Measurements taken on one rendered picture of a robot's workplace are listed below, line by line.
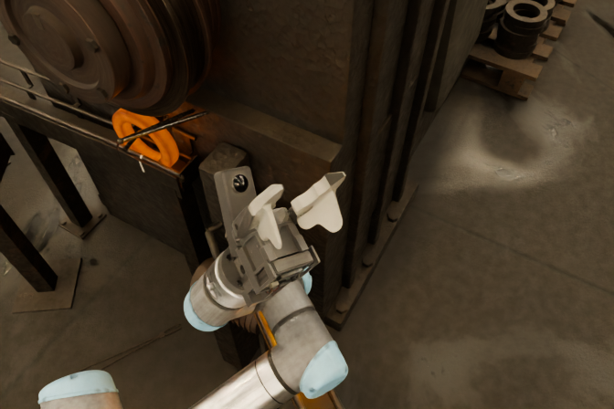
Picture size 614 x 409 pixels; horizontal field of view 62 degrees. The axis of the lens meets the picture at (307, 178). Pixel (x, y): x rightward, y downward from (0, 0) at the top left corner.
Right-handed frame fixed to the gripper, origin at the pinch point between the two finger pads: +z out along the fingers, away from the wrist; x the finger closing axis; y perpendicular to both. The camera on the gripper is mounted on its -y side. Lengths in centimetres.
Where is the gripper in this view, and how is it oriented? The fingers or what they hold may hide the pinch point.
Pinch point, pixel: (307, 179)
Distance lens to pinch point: 56.1
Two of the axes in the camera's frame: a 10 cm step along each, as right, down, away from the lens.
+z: 4.8, -5.3, -7.0
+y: 4.5, 8.3, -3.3
